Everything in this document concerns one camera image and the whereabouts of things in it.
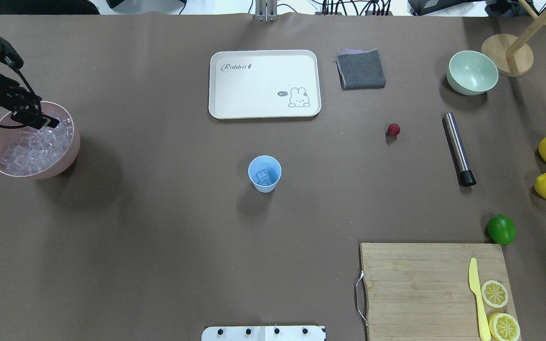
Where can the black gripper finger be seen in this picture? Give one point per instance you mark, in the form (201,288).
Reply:
(48,121)
(30,119)

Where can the clear ice cube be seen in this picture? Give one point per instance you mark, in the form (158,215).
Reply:
(264,178)

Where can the red strawberry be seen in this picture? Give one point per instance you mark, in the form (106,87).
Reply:
(393,130)

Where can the steel muddler black tip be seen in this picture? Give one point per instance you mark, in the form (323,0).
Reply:
(464,171)

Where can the pink bowl of ice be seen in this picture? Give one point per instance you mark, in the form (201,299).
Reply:
(40,154)

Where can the light blue plastic cup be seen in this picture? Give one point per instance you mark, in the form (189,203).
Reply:
(265,162)

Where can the wooden cup stand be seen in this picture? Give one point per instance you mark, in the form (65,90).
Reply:
(511,54)

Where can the cream rabbit tray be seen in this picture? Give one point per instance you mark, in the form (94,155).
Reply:
(264,84)

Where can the folded grey cloth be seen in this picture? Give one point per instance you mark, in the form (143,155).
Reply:
(360,69)

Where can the wooden cutting board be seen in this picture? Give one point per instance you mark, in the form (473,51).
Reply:
(419,291)

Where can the mint green bowl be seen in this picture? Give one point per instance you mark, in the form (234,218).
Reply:
(471,73)

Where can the green lime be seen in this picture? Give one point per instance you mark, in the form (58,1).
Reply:
(501,229)

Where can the lemon slice upper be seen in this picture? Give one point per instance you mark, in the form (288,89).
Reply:
(495,294)

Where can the lemon slice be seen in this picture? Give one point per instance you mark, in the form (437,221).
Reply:
(504,327)
(495,294)

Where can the yellow plastic knife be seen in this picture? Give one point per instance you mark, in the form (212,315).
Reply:
(474,286)

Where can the lemon slice lower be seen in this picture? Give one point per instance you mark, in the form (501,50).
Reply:
(504,327)

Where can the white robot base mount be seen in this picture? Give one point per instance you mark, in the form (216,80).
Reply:
(298,332)

